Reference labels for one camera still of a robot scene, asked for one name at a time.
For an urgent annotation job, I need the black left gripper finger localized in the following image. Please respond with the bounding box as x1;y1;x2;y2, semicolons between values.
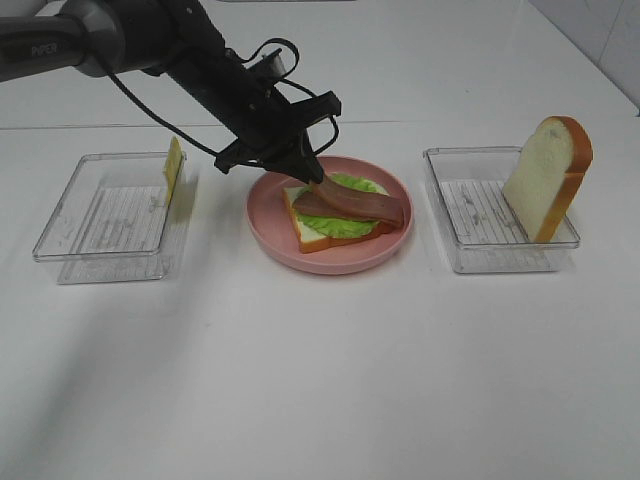
260;131;324;184

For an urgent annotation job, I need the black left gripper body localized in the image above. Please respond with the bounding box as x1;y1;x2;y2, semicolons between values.
164;33;342;174

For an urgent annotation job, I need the white bread slice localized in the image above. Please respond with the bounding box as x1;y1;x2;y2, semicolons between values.
282;187;394;254
502;116;593;243

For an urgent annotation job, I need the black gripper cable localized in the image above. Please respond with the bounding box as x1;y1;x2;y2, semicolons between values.
102;38;339;159

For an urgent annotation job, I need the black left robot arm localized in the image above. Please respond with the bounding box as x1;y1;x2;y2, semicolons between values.
1;1;341;184

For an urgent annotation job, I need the pink round plate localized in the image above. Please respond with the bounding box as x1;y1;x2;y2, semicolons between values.
246;155;414;275

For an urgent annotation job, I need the clear plastic ingredient tray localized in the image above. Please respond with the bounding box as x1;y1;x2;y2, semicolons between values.
32;152;197;285

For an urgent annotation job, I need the bacon strip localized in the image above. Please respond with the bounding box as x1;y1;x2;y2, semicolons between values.
310;176;404;228
291;191;397;238

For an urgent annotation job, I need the clear plastic bread tray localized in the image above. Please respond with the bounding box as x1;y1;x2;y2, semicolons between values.
423;146;580;274

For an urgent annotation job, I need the yellow cheese slice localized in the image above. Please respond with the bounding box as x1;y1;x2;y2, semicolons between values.
163;136;183;206

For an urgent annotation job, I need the green lettuce leaf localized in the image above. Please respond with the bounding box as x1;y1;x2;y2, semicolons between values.
282;186;388;244

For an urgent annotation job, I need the upright white bread slice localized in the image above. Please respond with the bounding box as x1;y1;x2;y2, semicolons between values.
502;116;593;243

